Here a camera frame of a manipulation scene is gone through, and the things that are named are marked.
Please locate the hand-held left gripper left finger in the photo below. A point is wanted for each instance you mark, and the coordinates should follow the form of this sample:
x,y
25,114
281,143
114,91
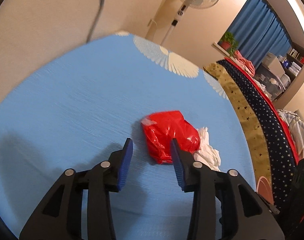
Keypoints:
x,y
124,165

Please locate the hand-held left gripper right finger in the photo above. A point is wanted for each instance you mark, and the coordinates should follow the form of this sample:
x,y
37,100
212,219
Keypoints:
x,y
177,165

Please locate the white paper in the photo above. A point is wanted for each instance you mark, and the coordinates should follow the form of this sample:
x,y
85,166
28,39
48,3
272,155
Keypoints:
x,y
207,155

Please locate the red plastic bag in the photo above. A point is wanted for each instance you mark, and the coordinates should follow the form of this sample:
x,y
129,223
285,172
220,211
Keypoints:
x,y
167,130

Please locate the pink basin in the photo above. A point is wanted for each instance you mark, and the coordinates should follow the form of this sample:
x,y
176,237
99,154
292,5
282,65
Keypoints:
x,y
264,190

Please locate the striped quilt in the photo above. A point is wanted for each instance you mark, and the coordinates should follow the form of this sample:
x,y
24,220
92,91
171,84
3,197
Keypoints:
x,y
299,130

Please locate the starry navy blanket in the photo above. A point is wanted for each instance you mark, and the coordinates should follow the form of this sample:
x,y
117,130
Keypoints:
x,y
262,120

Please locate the blue printed table mat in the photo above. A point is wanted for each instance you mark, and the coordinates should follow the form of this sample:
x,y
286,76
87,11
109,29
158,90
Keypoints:
x,y
66,92

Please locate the clear storage box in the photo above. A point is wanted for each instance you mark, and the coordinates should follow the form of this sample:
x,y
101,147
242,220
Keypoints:
x,y
274,86

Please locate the red blanket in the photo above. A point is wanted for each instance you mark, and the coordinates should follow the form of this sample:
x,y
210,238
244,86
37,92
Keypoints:
x,y
260,86

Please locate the pink clothes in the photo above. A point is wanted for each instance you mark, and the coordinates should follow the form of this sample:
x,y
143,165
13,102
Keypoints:
x,y
244,63

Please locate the cardboard box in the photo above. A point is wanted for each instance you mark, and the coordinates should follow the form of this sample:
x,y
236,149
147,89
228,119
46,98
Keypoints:
x,y
273,63

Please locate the wooden shelf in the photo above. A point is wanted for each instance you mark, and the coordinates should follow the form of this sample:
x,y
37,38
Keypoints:
x,y
297,60

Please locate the potted green plant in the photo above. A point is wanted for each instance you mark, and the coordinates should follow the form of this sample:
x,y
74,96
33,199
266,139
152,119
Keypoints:
x,y
227,40

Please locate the blue curtain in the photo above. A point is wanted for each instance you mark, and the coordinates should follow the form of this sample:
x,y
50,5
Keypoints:
x,y
257,30

